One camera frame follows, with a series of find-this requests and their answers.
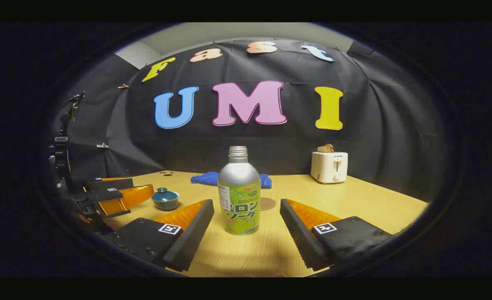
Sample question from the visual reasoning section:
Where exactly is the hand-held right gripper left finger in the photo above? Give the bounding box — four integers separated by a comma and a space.
100, 199, 215, 272

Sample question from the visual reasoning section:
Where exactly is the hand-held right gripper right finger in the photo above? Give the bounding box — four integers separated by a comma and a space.
280, 198, 392, 271

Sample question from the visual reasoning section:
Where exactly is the teal teacup lid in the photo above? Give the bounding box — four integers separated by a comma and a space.
154, 187, 179, 199

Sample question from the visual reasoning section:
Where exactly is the white-lined green teacup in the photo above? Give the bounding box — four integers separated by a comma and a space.
151, 192, 180, 211

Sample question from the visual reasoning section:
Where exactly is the silver green-label water bottle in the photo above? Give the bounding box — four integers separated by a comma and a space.
217, 146, 262, 236

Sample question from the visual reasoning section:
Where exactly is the blue towel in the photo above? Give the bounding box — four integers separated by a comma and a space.
190, 171, 272, 189

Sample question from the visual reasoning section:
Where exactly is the white toaster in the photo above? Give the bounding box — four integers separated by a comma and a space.
310, 151, 348, 184

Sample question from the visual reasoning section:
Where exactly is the black backdrop cloth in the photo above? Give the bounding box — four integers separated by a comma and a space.
52, 37, 438, 200

